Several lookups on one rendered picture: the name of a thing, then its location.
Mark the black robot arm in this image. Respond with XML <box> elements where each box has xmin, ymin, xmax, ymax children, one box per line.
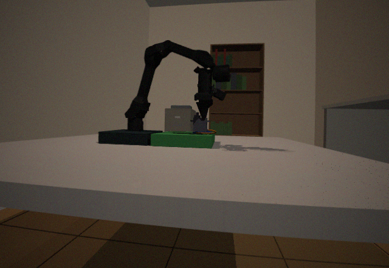
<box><xmin>125</xmin><ymin>40</ymin><xmax>231</xmax><ymax>131</ymax></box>

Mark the green flat board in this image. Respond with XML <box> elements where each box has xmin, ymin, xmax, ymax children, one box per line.
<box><xmin>151</xmin><ymin>131</ymin><xmax>215</xmax><ymax>148</ymax></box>

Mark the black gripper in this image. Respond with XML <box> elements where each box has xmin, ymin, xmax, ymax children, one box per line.
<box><xmin>194</xmin><ymin>81</ymin><xmax>213</xmax><ymax>120</ymax></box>

